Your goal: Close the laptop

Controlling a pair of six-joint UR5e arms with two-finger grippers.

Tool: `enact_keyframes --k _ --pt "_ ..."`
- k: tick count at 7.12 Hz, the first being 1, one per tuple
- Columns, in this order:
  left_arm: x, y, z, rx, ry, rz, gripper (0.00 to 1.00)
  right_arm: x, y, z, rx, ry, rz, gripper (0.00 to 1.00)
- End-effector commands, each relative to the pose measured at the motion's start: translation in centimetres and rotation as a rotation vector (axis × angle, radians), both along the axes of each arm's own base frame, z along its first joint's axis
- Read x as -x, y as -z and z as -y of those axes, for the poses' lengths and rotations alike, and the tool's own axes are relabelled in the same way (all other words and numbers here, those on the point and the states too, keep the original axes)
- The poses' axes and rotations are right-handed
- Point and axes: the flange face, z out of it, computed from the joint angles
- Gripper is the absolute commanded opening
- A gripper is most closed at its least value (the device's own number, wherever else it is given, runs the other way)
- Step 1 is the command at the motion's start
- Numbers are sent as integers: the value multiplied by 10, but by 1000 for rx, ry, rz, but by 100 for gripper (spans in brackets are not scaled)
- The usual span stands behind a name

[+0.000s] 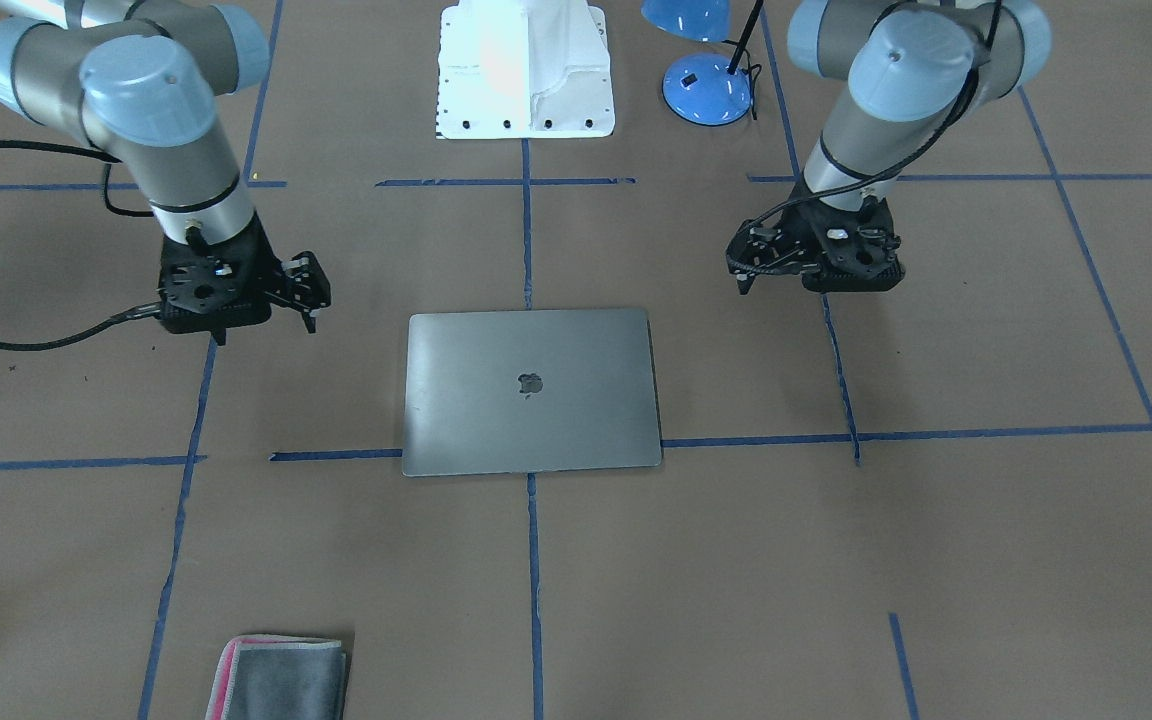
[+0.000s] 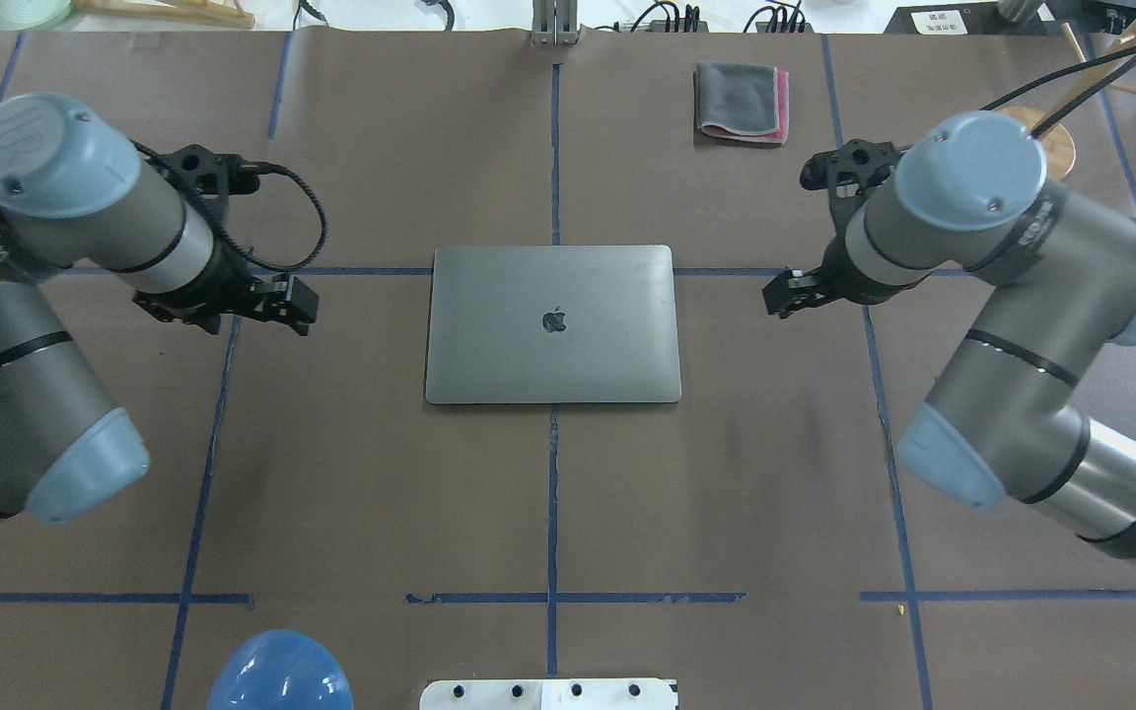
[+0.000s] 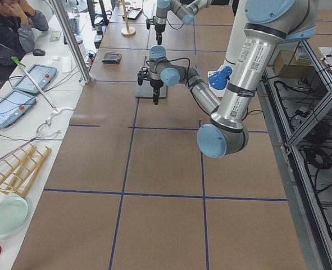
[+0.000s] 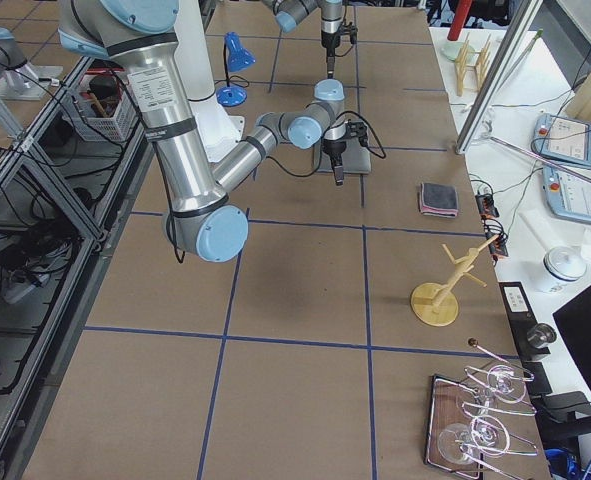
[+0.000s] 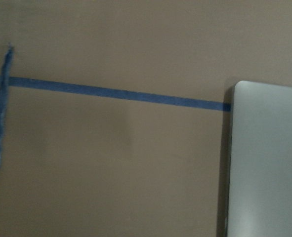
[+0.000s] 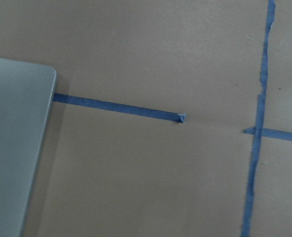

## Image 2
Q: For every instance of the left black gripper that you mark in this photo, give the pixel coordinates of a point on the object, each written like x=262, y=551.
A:
x=219, y=288

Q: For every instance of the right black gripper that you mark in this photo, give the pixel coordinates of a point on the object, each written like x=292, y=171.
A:
x=845, y=285

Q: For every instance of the grey laptop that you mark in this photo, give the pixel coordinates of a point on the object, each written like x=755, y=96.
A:
x=552, y=325

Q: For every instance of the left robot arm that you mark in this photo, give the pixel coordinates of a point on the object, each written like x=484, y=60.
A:
x=72, y=187

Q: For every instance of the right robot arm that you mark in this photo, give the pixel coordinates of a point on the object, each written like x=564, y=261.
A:
x=997, y=423

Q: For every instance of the folded grey pink cloth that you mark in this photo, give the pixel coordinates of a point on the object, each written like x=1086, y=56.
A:
x=742, y=102

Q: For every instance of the wooden dish rack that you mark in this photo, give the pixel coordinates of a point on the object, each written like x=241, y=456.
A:
x=219, y=14

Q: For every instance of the black power strip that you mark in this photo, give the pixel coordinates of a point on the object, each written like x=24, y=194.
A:
x=670, y=18

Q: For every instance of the pale green plate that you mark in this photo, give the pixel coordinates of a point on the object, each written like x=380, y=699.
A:
x=29, y=15

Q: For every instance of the blue desk lamp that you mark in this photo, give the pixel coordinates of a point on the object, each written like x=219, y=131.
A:
x=281, y=669

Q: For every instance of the wooden mug tree stand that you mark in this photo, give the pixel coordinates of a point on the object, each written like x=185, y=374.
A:
x=1094, y=72

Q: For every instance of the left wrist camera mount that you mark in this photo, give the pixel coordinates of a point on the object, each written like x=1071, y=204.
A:
x=215, y=176

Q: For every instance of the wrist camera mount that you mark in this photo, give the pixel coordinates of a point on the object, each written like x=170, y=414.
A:
x=215, y=176
x=850, y=175

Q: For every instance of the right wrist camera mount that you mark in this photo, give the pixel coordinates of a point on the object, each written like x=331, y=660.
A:
x=850, y=175

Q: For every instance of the aluminium frame post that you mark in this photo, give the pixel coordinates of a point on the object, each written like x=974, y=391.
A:
x=555, y=22

